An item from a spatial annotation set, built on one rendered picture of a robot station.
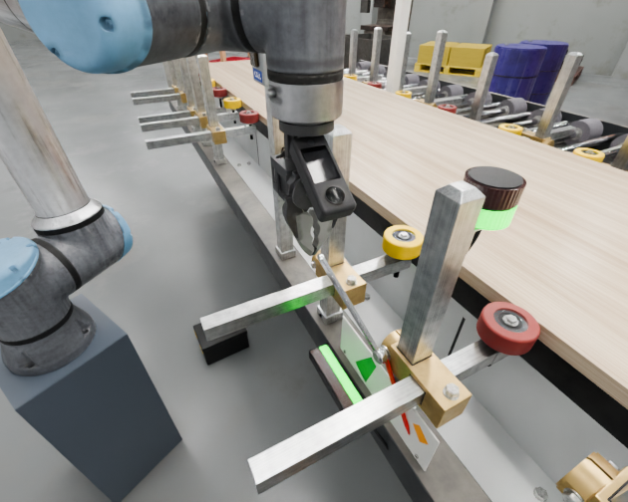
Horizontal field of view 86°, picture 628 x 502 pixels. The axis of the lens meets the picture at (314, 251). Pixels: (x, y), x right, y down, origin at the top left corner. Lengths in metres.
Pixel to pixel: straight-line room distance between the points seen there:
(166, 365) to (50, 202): 0.96
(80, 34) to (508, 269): 0.67
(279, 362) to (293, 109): 1.29
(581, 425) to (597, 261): 0.30
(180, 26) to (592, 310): 0.67
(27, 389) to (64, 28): 0.81
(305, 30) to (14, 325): 0.81
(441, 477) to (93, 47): 0.68
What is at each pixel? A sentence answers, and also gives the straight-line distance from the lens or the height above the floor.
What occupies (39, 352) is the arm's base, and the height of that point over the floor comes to 0.66.
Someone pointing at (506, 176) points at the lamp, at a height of 1.14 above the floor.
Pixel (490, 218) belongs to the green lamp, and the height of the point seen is 1.11.
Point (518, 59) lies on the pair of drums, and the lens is 4.86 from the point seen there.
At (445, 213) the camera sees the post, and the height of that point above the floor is 1.11.
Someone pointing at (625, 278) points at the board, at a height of 0.90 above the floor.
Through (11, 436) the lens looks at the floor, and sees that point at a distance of 1.80.
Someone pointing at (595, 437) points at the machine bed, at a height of 0.77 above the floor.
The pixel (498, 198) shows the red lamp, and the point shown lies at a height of 1.13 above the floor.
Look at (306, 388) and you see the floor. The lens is 1.50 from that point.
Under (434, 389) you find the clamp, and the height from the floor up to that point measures 0.87.
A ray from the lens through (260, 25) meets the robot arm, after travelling 0.42.
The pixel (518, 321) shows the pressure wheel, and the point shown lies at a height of 0.90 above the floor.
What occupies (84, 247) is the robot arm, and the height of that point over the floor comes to 0.82.
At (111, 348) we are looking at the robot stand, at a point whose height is 0.59.
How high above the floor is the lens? 1.29
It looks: 37 degrees down
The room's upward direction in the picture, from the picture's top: straight up
